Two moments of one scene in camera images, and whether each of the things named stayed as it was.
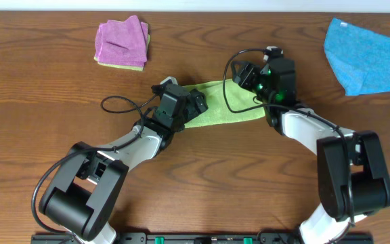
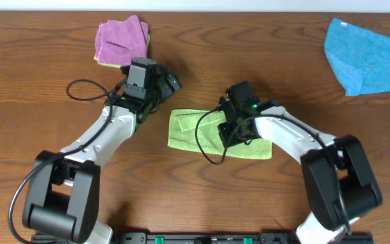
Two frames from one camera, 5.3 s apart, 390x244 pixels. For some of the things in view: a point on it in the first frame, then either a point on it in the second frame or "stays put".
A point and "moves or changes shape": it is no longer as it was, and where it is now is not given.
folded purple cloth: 122,43 stays put
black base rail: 190,238 stays put
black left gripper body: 191,109 to 164,87
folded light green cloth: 128,67 stays put
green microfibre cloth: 217,110 moves or changes shape
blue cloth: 365,62 stays put
